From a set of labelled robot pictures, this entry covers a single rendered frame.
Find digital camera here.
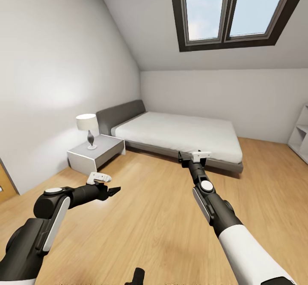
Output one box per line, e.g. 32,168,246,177
124,267,145,285

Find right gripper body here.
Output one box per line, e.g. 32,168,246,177
182,157,206,175

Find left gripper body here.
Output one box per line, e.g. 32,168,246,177
81,183,108,205

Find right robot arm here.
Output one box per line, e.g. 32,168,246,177
178,151,297,285

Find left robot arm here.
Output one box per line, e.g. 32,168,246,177
0,172,121,285

